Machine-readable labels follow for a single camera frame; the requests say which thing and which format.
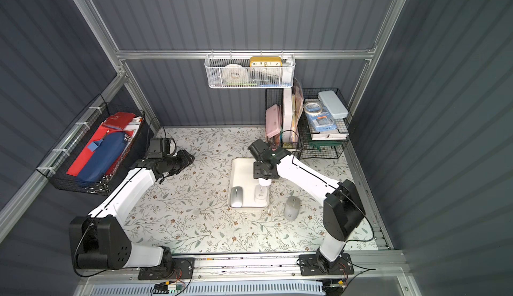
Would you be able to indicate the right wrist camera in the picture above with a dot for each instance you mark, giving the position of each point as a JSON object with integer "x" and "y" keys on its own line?
{"x": 261, "y": 151}

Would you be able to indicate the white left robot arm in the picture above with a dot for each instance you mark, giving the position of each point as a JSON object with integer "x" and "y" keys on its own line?
{"x": 98, "y": 240}

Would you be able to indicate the pink pencil case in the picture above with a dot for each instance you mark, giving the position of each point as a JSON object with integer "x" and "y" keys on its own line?
{"x": 273, "y": 121}

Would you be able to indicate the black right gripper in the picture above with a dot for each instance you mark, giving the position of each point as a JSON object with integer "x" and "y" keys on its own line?
{"x": 263, "y": 171}

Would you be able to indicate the white tape roll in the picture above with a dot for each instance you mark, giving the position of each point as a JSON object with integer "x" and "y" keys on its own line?
{"x": 235, "y": 74}

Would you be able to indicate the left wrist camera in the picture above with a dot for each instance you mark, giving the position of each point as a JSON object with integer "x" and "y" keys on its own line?
{"x": 159, "y": 148}

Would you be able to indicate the blue packaged item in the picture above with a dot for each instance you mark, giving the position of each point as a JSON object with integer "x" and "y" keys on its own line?
{"x": 322, "y": 122}

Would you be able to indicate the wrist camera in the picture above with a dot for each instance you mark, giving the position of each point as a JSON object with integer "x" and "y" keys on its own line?
{"x": 261, "y": 151}
{"x": 159, "y": 148}

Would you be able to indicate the white mouse with logo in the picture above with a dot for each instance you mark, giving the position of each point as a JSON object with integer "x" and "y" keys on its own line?
{"x": 261, "y": 197}

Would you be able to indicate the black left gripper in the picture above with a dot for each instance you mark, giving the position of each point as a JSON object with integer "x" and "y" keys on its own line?
{"x": 184, "y": 158}

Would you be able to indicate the small green circuit board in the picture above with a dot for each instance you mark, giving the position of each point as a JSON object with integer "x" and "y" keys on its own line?
{"x": 168, "y": 288}

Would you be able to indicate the white pencil case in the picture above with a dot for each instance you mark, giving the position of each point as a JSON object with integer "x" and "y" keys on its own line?
{"x": 333, "y": 104}

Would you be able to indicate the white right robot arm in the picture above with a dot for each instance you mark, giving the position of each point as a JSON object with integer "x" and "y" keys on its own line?
{"x": 342, "y": 207}

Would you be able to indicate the clear tape roll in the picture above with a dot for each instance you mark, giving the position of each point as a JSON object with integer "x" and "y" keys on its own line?
{"x": 313, "y": 108}

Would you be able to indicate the black wire desk organizer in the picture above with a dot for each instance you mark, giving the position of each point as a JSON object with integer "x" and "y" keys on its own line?
{"x": 306, "y": 147}

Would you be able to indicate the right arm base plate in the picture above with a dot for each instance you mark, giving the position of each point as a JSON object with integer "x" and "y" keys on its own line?
{"x": 312, "y": 265}

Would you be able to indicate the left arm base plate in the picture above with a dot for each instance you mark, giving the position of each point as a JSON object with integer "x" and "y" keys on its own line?
{"x": 176, "y": 268}

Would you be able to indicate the black wire wall basket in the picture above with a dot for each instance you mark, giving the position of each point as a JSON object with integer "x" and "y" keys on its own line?
{"x": 55, "y": 166}

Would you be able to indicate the blue zip pouch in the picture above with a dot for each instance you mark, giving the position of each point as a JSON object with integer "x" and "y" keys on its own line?
{"x": 103, "y": 158}

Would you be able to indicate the yellow clock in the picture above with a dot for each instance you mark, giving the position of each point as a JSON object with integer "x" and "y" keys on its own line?
{"x": 266, "y": 61}

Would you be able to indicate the silver grey mouse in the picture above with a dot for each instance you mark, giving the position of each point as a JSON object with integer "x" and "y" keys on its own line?
{"x": 236, "y": 197}

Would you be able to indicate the white storage tray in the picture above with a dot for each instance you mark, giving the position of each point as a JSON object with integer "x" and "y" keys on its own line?
{"x": 242, "y": 175}

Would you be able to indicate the white upright box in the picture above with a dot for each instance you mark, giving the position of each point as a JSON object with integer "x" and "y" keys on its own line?
{"x": 288, "y": 111}

